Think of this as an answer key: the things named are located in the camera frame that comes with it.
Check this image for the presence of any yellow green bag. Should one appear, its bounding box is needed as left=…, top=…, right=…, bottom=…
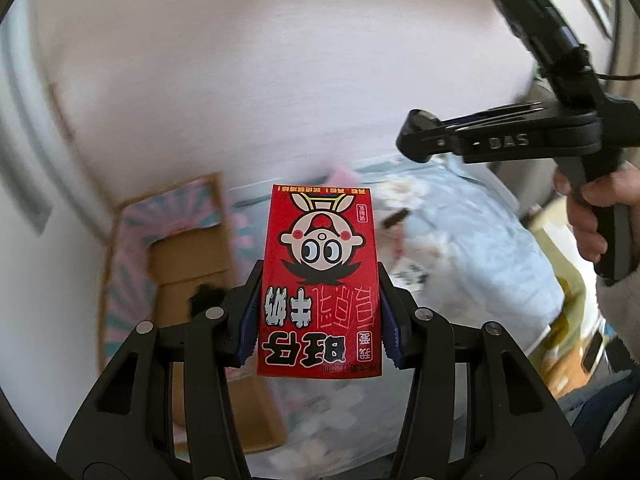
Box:
left=527, top=199, right=603, bottom=377

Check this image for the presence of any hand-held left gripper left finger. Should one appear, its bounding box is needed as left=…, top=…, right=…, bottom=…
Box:
left=56, top=259, right=266, bottom=480

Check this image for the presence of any red cartoon milk carton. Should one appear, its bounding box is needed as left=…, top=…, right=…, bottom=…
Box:
left=254, top=183, right=387, bottom=380

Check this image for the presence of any person's right hand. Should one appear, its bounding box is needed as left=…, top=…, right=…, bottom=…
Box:
left=552, top=161, right=640, bottom=264

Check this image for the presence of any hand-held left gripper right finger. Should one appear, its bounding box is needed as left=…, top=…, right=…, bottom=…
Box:
left=377, top=260, right=587, bottom=480

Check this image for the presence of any black and white packet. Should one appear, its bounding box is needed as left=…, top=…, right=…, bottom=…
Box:
left=391, top=261, right=431, bottom=287

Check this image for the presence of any person's right forearm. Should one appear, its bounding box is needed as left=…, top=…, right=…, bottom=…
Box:
left=594, top=259, right=640, bottom=376

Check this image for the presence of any floral light blue blanket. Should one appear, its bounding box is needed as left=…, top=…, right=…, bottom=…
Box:
left=220, top=152, right=588, bottom=480

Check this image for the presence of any person's leg in jeans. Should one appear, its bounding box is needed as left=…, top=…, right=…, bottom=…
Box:
left=557, top=367, right=640, bottom=463

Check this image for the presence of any pink packet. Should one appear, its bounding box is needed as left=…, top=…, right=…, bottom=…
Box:
left=327, top=164, right=362, bottom=187

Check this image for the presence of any cardboard box with striped flaps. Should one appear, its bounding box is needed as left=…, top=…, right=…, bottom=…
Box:
left=97, top=172, right=287, bottom=457

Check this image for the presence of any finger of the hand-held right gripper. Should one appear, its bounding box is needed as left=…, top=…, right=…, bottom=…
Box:
left=396, top=103, right=548, bottom=164

